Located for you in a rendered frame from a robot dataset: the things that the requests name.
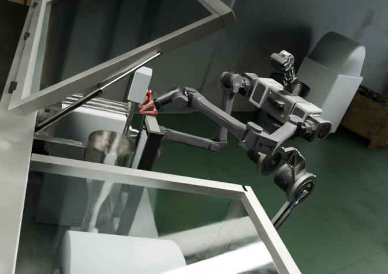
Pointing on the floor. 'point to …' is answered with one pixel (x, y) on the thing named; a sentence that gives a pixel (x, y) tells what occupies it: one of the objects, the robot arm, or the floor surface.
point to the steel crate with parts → (368, 116)
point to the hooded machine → (332, 75)
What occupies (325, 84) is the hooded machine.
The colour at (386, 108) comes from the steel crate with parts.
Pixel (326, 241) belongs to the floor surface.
